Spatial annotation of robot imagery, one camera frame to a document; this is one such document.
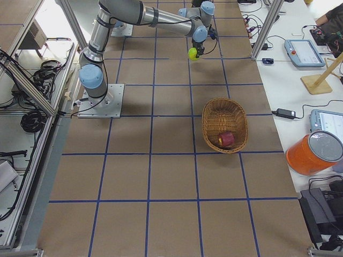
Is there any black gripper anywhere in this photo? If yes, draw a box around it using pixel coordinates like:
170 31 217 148
192 34 206 58

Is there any green apple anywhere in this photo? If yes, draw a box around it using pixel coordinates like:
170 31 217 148
188 47 199 61

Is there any red yellow apple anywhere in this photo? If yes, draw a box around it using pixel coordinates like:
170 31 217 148
218 131 235 147

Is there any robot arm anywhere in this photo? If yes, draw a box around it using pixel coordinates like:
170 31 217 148
79 1 215 109

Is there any woven wicker basket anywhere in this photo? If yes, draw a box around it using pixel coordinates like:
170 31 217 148
202 97 248 154

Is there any teach pendant tablet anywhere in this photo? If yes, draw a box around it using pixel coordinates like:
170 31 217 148
310 109 342 135
284 40 325 67

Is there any black power adapter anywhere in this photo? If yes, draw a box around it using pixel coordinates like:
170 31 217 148
272 108 296 119

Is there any wooden stand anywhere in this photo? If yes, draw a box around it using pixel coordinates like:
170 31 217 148
301 54 342 95

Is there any orange bucket with lid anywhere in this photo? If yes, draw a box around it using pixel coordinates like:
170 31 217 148
286 130 342 176

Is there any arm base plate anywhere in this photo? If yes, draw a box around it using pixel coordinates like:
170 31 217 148
110 23 133 37
77 84 124 118

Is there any aluminium frame post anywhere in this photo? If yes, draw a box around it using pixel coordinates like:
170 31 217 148
251 0 284 61

